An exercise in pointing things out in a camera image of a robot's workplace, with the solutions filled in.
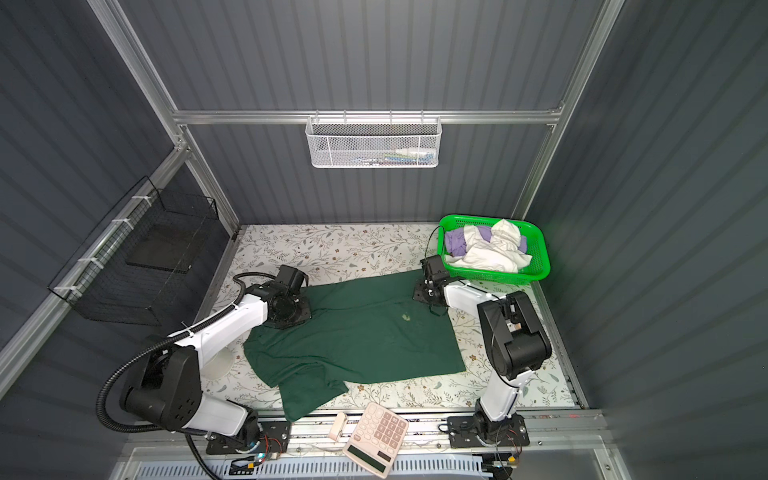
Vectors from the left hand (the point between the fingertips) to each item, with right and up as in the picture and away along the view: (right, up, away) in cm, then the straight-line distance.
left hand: (305, 316), depth 89 cm
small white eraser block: (+12, -24, -15) cm, 31 cm away
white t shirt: (+64, +19, +12) cm, 67 cm away
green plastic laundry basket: (+78, +21, +16) cm, 82 cm away
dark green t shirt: (+16, -5, +4) cm, 18 cm away
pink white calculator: (+22, -26, -17) cm, 39 cm away
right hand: (+37, +6, +9) cm, 38 cm away
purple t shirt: (+50, +22, +18) cm, 57 cm away
